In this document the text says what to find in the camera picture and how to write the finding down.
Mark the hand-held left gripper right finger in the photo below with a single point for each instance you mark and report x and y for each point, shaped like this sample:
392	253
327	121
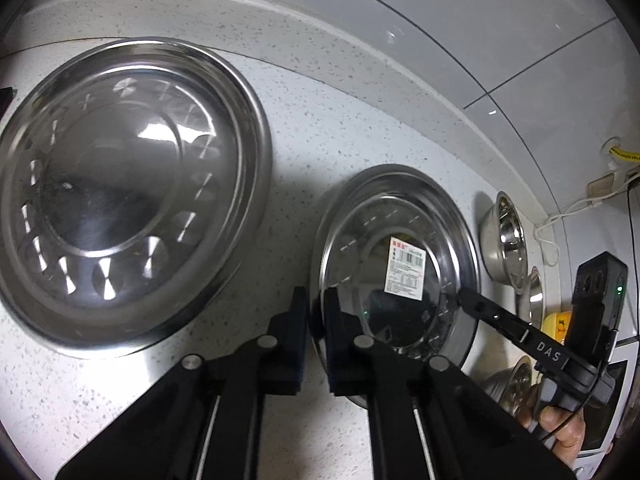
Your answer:
334	345

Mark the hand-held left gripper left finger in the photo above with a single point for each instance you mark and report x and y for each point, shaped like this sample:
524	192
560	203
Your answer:
300	345

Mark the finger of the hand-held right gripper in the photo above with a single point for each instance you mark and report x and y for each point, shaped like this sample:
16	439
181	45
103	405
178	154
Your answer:
492	312

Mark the large steel bowl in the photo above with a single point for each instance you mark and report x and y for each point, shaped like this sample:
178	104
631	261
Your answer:
536	296

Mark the steel plate with paper label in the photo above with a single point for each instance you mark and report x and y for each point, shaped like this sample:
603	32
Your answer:
400	325

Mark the small steel bowl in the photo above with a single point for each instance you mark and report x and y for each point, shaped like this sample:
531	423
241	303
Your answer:
504	240

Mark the large steel plate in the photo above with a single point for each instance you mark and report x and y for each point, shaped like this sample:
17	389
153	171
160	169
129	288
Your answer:
120	200

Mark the person's right hand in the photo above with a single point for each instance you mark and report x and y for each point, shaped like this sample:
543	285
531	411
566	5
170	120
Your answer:
562	430

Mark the yellow detergent bottle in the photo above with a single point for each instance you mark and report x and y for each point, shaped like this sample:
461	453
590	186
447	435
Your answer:
557	326

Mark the white microwave oven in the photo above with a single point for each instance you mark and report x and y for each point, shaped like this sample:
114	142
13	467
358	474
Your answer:
607	410

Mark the beige wall socket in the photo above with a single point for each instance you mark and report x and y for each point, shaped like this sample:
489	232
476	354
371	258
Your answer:
600	187

